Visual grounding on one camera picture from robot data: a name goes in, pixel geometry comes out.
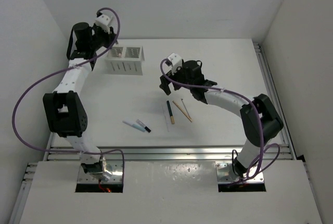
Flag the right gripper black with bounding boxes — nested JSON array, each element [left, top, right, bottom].
[[160, 64, 194, 95]]

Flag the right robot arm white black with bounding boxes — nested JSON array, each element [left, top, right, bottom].
[[160, 58, 284, 181]]

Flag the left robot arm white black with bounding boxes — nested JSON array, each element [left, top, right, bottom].
[[43, 22, 116, 181]]

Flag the gold slim makeup pen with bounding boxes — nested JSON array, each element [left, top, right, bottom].
[[172, 101, 193, 122]]

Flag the dark green gold makeup pen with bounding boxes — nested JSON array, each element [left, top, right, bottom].
[[166, 101, 175, 125]]

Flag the silver black-capped makeup pen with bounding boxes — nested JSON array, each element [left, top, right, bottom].
[[136, 119, 151, 133]]

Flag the white light-blue makeup pen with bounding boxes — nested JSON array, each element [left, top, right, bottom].
[[122, 120, 146, 132]]

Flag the white two-slot organizer box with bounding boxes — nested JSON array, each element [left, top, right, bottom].
[[105, 46, 145, 76]]

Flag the thin white eyeliner pencil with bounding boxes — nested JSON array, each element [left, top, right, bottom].
[[162, 104, 169, 132]]

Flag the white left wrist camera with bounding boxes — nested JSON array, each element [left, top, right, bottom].
[[95, 14, 111, 34]]

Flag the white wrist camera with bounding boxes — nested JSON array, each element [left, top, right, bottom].
[[95, 14, 111, 34], [166, 53, 183, 73]]

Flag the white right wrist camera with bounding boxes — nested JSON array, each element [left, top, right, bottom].
[[166, 53, 183, 73]]

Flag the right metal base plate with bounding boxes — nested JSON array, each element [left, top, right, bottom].
[[215, 161, 264, 185]]

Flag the metal base plate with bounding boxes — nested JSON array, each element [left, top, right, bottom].
[[215, 161, 264, 185], [77, 158, 123, 185]]

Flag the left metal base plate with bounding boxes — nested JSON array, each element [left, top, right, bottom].
[[77, 158, 123, 185]]

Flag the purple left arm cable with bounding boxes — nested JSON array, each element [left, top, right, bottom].
[[11, 7, 125, 175]]

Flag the aluminium right side rail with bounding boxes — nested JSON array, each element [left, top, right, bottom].
[[253, 43, 297, 160]]

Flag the aluminium rail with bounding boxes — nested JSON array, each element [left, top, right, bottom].
[[253, 43, 297, 160], [45, 145, 294, 161]]

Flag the aluminium front rail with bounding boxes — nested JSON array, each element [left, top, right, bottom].
[[45, 145, 294, 161]]

